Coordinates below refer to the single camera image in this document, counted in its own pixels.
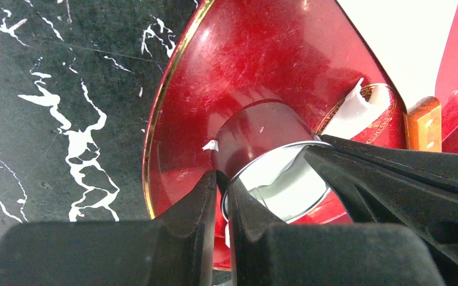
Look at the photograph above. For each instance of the red round lacquer plate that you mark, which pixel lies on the red round lacquer plate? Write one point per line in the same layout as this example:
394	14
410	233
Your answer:
263	78

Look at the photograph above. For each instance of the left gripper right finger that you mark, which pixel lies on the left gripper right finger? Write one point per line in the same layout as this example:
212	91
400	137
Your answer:
250	224

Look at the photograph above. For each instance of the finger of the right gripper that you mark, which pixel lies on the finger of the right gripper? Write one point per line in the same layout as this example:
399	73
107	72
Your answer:
371	193
435	169

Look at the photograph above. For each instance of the leftover dough scrap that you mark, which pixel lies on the leftover dough scrap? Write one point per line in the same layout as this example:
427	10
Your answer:
211	145

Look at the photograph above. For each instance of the white dough lump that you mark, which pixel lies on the white dough lump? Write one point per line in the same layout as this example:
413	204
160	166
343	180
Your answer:
356	113

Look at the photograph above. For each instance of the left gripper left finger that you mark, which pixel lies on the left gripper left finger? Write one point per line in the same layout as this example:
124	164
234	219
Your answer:
184	251

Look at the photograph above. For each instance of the metal scraper wooden handle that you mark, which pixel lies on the metal scraper wooden handle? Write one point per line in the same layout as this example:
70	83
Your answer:
408	39

